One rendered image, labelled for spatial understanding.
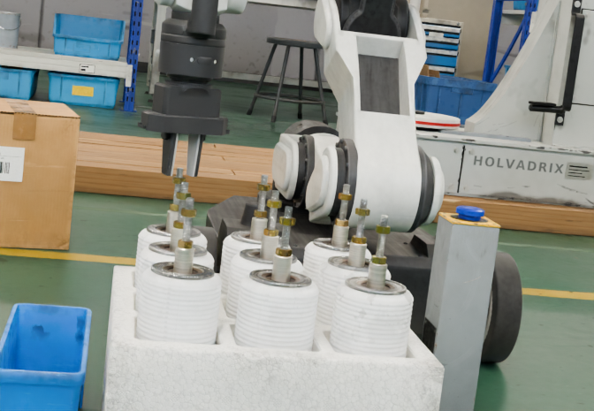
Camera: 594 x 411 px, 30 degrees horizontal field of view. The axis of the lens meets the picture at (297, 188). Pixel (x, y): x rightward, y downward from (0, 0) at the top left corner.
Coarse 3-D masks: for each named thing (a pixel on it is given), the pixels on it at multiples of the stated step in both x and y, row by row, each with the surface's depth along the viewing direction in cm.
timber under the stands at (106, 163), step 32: (96, 160) 337; (128, 160) 345; (160, 160) 354; (224, 160) 378; (256, 160) 383; (96, 192) 326; (128, 192) 327; (160, 192) 329; (192, 192) 330; (224, 192) 332; (256, 192) 333; (512, 224) 348; (544, 224) 350; (576, 224) 352
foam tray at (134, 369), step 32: (128, 288) 149; (128, 320) 134; (224, 320) 139; (128, 352) 124; (160, 352) 125; (192, 352) 125; (224, 352) 126; (256, 352) 128; (288, 352) 129; (320, 352) 130; (416, 352) 135; (128, 384) 125; (160, 384) 125; (192, 384) 126; (224, 384) 127; (256, 384) 127; (288, 384) 128; (320, 384) 128; (352, 384) 129; (384, 384) 130; (416, 384) 130
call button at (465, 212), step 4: (456, 208) 156; (460, 208) 155; (464, 208) 155; (468, 208) 156; (472, 208) 156; (476, 208) 156; (456, 212) 156; (460, 212) 155; (464, 212) 154; (468, 212) 154; (472, 212) 154; (476, 212) 154; (480, 212) 154; (460, 216) 156; (464, 216) 155; (468, 216) 155; (472, 216) 154; (476, 216) 154; (480, 216) 155; (476, 220) 155
